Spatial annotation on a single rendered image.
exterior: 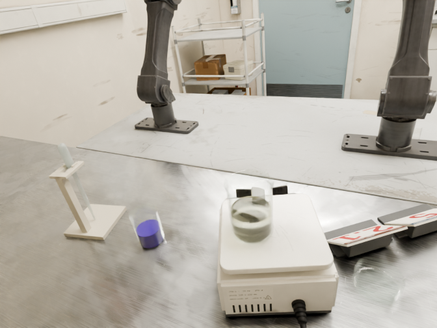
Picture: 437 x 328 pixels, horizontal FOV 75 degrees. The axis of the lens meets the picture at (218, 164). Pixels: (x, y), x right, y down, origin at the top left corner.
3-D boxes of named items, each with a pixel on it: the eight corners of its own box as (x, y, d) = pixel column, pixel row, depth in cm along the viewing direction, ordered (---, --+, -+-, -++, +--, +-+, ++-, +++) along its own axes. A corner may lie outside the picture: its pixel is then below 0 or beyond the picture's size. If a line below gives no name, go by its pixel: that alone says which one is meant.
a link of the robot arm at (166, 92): (162, 86, 76) (173, 80, 80) (136, 86, 79) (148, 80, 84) (167, 109, 79) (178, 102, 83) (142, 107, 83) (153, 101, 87)
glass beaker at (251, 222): (229, 218, 37) (222, 166, 33) (271, 215, 37) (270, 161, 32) (231, 256, 32) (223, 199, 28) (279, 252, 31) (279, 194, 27)
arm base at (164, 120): (183, 107, 77) (196, 99, 82) (126, 104, 85) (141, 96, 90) (188, 134, 81) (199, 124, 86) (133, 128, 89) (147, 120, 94)
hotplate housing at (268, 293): (224, 210, 51) (219, 173, 47) (298, 205, 50) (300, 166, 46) (222, 340, 32) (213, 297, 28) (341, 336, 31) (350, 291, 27)
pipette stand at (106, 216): (91, 206, 57) (66, 150, 50) (127, 209, 55) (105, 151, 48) (64, 236, 50) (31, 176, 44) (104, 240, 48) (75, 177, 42)
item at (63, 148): (69, 170, 46) (57, 145, 43) (74, 166, 47) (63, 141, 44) (72, 170, 45) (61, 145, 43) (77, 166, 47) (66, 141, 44)
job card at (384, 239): (319, 235, 44) (321, 215, 42) (370, 220, 45) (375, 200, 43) (343, 267, 39) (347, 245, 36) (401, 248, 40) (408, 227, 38)
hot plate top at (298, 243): (222, 203, 41) (221, 198, 40) (308, 197, 39) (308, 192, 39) (220, 276, 30) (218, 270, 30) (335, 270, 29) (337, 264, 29)
